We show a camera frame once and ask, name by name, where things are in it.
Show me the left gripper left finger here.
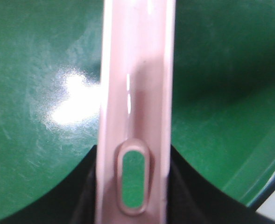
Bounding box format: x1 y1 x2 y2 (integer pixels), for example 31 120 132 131
0 145 97 224

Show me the beige plastic dustpan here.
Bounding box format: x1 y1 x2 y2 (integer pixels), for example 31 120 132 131
95 0 176 224

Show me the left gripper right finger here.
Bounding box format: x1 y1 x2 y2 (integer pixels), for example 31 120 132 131
167 147 275 224

